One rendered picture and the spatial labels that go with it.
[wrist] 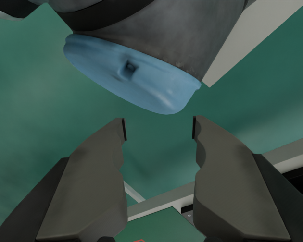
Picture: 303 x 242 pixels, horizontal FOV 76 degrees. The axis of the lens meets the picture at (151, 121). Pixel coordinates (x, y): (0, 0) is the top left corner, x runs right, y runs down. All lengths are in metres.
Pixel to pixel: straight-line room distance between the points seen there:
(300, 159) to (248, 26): 0.36
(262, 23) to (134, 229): 0.78
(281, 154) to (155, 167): 1.20
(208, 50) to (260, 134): 1.36
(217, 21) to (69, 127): 1.53
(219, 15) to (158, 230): 0.78
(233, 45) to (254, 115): 1.03
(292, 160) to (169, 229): 0.48
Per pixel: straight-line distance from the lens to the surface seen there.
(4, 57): 1.64
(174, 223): 0.80
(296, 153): 0.61
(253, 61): 1.26
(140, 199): 1.69
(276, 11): 0.43
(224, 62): 0.42
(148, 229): 0.86
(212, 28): 0.17
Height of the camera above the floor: 1.15
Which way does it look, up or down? 56 degrees down
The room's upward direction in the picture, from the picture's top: 166 degrees counter-clockwise
